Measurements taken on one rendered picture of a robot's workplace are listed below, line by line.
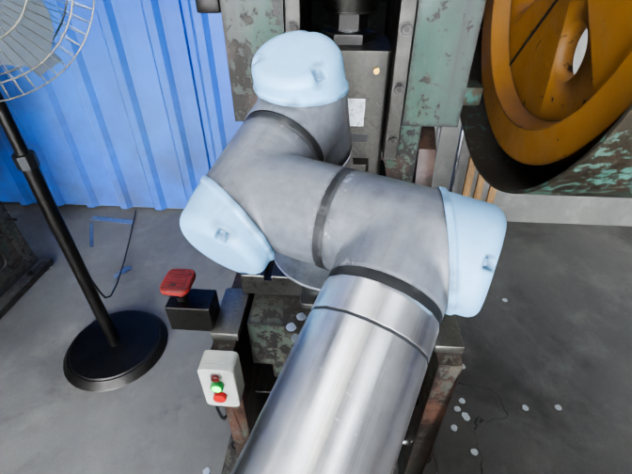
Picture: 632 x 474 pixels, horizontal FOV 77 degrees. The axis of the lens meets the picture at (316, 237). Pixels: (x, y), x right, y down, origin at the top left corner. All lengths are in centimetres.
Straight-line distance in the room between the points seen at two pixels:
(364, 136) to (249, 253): 54
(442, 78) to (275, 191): 49
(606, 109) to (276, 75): 45
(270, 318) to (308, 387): 70
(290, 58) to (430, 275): 20
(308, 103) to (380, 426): 23
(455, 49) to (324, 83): 42
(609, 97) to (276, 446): 57
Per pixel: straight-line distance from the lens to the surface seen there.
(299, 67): 32
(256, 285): 94
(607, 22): 76
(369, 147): 79
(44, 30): 118
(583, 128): 68
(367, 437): 21
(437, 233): 24
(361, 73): 74
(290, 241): 27
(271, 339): 93
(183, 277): 87
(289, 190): 26
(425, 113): 73
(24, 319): 216
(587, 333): 205
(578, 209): 267
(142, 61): 220
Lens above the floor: 132
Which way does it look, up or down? 37 degrees down
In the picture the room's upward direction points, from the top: straight up
